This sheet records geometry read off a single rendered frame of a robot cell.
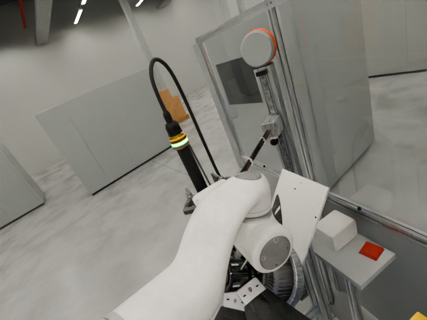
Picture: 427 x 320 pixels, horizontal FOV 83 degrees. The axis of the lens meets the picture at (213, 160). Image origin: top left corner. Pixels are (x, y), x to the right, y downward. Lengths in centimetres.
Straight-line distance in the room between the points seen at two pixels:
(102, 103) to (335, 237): 550
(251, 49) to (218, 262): 100
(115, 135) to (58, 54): 733
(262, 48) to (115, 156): 535
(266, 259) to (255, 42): 95
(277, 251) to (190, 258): 15
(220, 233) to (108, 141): 584
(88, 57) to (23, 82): 275
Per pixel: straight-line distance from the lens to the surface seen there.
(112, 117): 613
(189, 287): 34
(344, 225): 141
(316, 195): 104
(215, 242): 34
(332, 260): 142
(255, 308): 95
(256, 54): 119
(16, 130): 1267
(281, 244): 43
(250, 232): 42
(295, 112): 136
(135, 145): 629
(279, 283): 104
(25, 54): 1287
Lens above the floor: 197
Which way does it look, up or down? 24 degrees down
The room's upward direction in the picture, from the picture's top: 23 degrees counter-clockwise
